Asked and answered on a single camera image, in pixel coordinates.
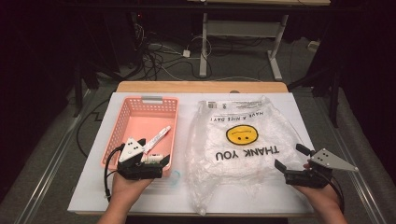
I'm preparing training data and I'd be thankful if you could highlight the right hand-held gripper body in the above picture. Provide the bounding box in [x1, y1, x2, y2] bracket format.
[284, 147, 360, 189]

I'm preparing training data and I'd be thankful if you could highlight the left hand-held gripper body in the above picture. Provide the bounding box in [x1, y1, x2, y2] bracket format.
[116, 136, 164, 181]

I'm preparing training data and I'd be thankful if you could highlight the white ointment tube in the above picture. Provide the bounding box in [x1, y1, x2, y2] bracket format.
[143, 125, 173, 154]

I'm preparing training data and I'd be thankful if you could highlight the pink plastic basket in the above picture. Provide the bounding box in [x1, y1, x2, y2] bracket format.
[100, 95, 180, 177]

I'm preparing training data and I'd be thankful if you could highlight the clear plastic bag smiley print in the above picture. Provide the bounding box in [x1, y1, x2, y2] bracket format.
[184, 95, 310, 217]

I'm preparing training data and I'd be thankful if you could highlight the person's right hand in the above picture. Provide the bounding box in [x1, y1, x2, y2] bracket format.
[293, 162, 343, 217]

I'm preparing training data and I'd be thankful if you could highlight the person's left hand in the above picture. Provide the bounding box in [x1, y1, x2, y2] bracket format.
[110, 172, 154, 203]

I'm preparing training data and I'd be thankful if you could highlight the white table cover sheet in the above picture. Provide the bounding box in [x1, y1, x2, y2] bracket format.
[67, 91, 340, 216]

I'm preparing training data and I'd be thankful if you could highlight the black metal stand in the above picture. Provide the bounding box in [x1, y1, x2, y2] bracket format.
[288, 66, 341, 129]

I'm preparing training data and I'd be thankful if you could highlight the white power strip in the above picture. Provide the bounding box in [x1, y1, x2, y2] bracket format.
[306, 40, 321, 52]

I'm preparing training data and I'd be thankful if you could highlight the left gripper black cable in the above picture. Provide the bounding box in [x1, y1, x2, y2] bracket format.
[103, 145, 126, 203]

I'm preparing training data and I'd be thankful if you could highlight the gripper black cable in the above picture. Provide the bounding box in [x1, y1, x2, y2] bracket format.
[329, 175, 347, 215]
[103, 145, 126, 203]

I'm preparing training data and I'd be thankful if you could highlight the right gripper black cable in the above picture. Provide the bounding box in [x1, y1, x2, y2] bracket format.
[329, 175, 347, 215]

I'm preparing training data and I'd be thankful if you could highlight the black floor cable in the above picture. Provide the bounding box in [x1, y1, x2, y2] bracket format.
[76, 98, 110, 159]

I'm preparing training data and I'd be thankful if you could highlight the tangle of floor cables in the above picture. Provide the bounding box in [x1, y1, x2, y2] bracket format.
[132, 22, 213, 82]

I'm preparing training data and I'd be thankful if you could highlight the white metal desk frame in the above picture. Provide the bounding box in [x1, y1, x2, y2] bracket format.
[186, 0, 332, 81]

